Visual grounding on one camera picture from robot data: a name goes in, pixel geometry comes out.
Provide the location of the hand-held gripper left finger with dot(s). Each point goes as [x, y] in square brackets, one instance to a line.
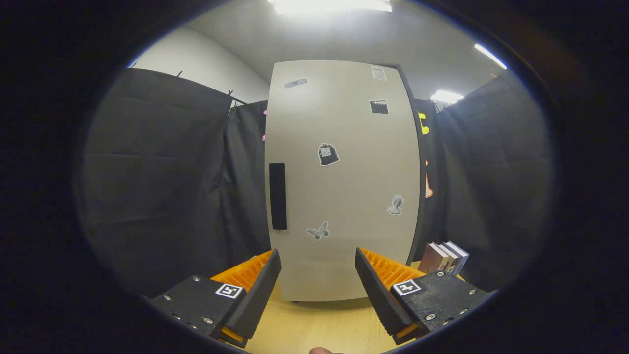
[258, 300]

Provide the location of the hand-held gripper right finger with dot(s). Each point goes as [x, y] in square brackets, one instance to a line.
[378, 300]

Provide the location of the book with tan cover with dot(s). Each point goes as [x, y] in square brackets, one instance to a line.
[451, 259]

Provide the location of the ceiling light panel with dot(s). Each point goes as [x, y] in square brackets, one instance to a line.
[446, 96]
[490, 56]
[329, 5]

